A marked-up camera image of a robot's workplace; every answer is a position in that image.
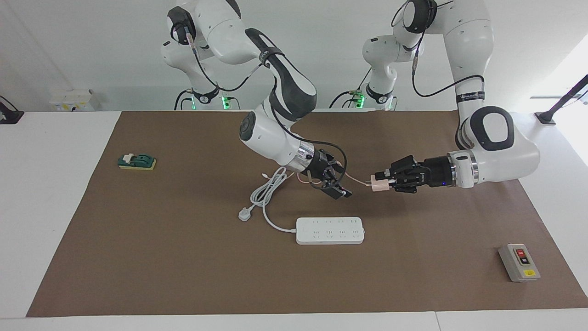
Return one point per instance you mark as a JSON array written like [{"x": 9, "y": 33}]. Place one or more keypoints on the black bracket on table edge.
[{"x": 9, "y": 112}]

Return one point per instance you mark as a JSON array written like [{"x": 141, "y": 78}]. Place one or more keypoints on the brown table mat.
[{"x": 183, "y": 276}]

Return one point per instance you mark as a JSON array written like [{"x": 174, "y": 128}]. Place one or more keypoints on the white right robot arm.
[{"x": 275, "y": 133}]

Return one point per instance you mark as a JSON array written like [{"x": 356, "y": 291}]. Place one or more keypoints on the grey on-off switch box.
[{"x": 519, "y": 263}]

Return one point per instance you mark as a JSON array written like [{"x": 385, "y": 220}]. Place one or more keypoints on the white power strip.
[{"x": 330, "y": 231}]

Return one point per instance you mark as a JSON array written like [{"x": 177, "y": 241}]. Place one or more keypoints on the green knife switch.
[{"x": 138, "y": 161}]

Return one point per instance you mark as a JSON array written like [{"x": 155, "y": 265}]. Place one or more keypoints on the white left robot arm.
[{"x": 496, "y": 151}]

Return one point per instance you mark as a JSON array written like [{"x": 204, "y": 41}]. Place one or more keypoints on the black angled stand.
[{"x": 562, "y": 101}]

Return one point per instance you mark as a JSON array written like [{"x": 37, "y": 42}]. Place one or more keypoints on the white wall outlet box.
[{"x": 69, "y": 101}]

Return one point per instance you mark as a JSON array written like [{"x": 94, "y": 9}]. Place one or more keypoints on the pink usb charger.
[{"x": 380, "y": 185}]

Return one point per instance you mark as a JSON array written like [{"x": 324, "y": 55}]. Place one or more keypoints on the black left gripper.
[{"x": 422, "y": 174}]

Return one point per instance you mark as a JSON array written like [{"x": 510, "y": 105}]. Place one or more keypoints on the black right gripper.
[{"x": 321, "y": 168}]

